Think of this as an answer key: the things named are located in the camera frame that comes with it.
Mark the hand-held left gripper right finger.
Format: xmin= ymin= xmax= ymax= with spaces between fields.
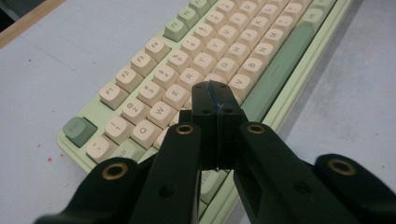
xmin=210 ymin=80 xmax=249 ymax=171

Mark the cream and green mechanical keyboard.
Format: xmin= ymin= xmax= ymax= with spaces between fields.
xmin=56 ymin=0 xmax=355 ymax=224

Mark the wooden table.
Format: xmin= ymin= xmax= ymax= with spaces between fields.
xmin=0 ymin=0 xmax=67 ymax=49

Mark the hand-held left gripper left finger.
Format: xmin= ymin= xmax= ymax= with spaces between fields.
xmin=178 ymin=81 xmax=219 ymax=171

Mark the white table cover board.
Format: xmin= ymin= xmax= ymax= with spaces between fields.
xmin=0 ymin=0 xmax=396 ymax=224

